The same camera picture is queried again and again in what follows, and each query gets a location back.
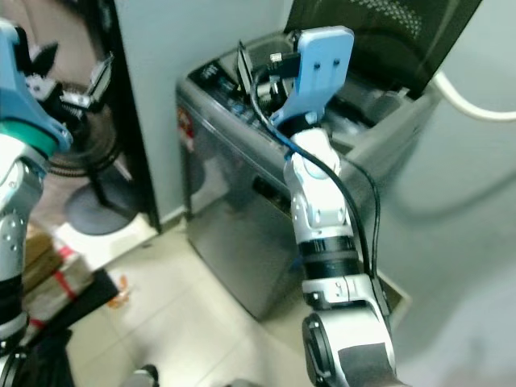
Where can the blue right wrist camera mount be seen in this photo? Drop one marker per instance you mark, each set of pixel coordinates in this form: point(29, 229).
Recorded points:
point(322, 68)

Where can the black fabric item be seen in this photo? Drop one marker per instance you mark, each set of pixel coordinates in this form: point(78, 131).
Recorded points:
point(60, 355)

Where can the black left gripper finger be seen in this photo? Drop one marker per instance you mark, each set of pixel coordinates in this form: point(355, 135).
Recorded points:
point(101, 81)
point(50, 58)

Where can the black door frame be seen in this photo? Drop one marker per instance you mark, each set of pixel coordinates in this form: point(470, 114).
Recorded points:
point(141, 177)

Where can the black grey robot foot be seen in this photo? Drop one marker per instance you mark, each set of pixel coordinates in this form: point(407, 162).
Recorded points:
point(147, 376)

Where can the red white washer sticker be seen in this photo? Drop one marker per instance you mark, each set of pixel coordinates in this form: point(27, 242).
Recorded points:
point(184, 129)

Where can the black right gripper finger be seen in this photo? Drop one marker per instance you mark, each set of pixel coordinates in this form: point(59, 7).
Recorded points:
point(246, 68)

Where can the orange floor scrap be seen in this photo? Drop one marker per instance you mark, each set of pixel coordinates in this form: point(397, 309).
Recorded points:
point(119, 292)

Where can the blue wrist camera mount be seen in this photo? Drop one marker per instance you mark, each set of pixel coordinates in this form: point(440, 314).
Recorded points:
point(322, 68)
point(20, 81)

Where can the black standing fan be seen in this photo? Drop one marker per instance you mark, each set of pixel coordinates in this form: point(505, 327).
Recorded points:
point(101, 211)

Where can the brown cardboard box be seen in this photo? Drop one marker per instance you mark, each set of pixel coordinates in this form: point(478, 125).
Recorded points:
point(52, 274)

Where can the black washer label strip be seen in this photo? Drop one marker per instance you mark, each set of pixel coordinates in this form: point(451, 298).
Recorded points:
point(270, 193)

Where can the grey top-load washing machine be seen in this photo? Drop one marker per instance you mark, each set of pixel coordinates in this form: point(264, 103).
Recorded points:
point(234, 218)

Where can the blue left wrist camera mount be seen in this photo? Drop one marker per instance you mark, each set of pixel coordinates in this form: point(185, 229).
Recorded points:
point(20, 81)

